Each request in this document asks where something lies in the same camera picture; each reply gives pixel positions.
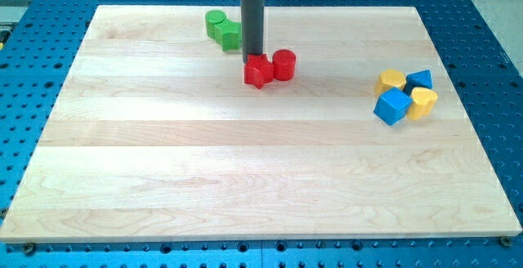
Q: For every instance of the green star block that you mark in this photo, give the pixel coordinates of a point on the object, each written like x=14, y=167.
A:
x=228, y=35

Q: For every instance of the red cylinder block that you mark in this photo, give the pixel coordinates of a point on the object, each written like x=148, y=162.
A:
x=284, y=64

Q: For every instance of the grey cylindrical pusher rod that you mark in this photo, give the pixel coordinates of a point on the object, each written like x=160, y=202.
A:
x=252, y=21

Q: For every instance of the light wooden board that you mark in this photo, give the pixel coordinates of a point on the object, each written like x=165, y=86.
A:
x=155, y=137

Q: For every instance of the green cylinder block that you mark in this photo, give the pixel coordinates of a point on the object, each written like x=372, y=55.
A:
x=212, y=18

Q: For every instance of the blue perforated metal table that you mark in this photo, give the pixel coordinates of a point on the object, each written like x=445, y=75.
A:
x=42, y=47

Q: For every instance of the blue cube block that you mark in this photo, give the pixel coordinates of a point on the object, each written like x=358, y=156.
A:
x=392, y=106

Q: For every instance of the red star block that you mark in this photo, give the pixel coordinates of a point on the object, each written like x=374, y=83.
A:
x=258, y=70

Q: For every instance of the blue triangle block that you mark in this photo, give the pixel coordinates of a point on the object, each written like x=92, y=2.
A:
x=418, y=79

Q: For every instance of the yellow heart block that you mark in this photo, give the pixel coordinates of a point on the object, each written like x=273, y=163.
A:
x=423, y=100

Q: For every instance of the yellow hexagon block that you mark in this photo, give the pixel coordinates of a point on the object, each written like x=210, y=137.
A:
x=389, y=79

